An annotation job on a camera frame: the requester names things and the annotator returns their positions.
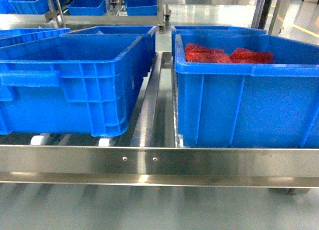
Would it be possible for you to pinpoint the steel shelf rack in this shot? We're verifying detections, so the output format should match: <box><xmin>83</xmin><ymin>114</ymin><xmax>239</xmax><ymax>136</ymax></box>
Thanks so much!
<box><xmin>0</xmin><ymin>44</ymin><xmax>319</xmax><ymax>192</ymax></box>

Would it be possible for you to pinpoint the blue bin rear left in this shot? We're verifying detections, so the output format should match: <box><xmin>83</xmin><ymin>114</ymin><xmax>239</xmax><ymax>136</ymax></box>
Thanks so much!
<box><xmin>60</xmin><ymin>25</ymin><xmax>157</xmax><ymax>66</ymax></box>

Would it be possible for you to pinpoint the blue empty bin middle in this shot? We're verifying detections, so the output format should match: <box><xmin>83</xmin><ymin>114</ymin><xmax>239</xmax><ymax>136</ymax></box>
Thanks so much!
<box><xmin>0</xmin><ymin>35</ymin><xmax>143</xmax><ymax>137</ymax></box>

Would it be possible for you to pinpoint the blue bin rear right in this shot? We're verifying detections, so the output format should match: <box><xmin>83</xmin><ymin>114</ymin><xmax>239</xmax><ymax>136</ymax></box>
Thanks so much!
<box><xmin>170</xmin><ymin>25</ymin><xmax>267</xmax><ymax>57</ymax></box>

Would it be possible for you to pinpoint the blue bin with red wrap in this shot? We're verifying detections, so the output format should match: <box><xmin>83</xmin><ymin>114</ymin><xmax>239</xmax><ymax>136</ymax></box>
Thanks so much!
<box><xmin>174</xmin><ymin>33</ymin><xmax>319</xmax><ymax>148</ymax></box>

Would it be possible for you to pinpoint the blue bin far left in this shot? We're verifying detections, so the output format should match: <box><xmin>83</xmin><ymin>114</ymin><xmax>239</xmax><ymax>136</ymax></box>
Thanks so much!
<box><xmin>0</xmin><ymin>28</ymin><xmax>70</xmax><ymax>47</ymax></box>

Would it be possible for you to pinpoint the red bubble wrap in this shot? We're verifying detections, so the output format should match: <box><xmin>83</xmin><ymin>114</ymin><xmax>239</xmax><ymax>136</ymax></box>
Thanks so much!
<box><xmin>184</xmin><ymin>42</ymin><xmax>275</xmax><ymax>64</ymax></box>

